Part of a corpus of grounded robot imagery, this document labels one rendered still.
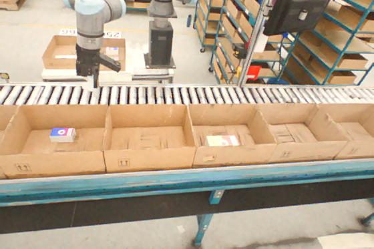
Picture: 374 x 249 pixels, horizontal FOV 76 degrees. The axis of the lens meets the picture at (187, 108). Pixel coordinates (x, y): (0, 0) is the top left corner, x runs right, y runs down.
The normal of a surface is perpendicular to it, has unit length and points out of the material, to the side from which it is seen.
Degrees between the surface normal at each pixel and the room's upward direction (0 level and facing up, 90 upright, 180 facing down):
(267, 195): 0
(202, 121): 89
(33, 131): 1
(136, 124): 89
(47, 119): 89
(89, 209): 0
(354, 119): 89
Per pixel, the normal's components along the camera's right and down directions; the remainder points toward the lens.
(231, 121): 0.15, 0.66
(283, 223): 0.12, -0.74
